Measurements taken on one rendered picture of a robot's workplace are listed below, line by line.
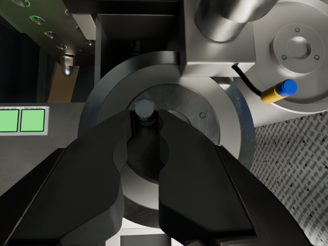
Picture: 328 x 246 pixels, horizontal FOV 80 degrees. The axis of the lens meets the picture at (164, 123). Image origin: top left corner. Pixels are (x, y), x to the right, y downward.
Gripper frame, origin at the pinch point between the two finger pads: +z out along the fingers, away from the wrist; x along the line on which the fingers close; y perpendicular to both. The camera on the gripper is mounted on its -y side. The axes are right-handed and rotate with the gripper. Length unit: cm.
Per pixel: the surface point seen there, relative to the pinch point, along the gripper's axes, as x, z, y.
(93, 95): -4.4, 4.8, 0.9
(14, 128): -32.3, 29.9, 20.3
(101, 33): -4.1, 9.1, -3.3
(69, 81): -85, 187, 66
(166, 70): 1.6, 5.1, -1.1
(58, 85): -87, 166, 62
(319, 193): 19.2, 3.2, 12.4
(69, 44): -17.5, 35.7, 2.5
